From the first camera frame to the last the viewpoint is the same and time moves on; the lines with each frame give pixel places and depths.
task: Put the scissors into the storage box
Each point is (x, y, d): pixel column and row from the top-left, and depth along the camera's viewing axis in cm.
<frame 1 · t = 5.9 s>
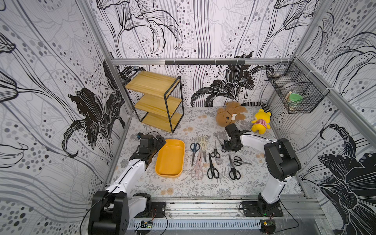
left hand: (162, 143, 88), fingers open
right hand: (229, 145, 98), fingers closed
yellow storage tray: (170, 160, 93), on the table
brown teddy bear: (232, 111, 106), point 10 cm above the table
yellow plush bear: (261, 123, 102), point 7 cm above the table
blue handled scissors: (194, 147, 98), on the table
beige kitchen scissors: (203, 140, 100), on the table
pink handled scissors: (198, 169, 89), on the table
large black scissors: (212, 171, 87), on the table
small black scissors centre: (215, 153, 95), on the table
black scissors right lower: (234, 173, 86), on the table
small black scissors right: (238, 161, 92), on the table

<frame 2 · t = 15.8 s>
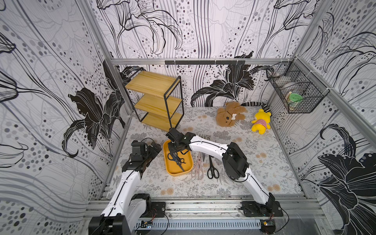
left hand: (159, 151, 85), fingers open
right hand: (173, 146, 93), fingers open
blue handled scissors: (174, 155, 94), on the table
small black scissors upper: (179, 160, 92), on the table
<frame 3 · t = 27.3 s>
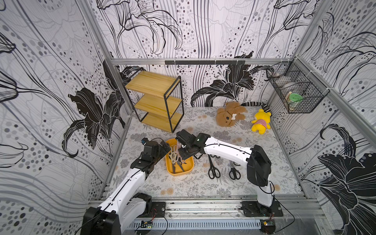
left hand: (167, 150, 85), fingers open
right hand: (184, 151, 85), fingers closed
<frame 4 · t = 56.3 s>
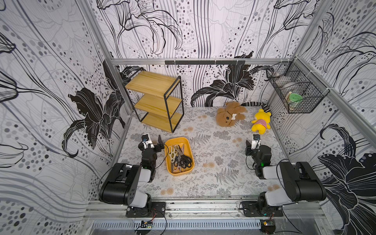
left hand: (154, 138, 90), fingers open
right hand: (252, 138, 92), fingers open
large black scissors: (183, 160, 88), point 4 cm above the table
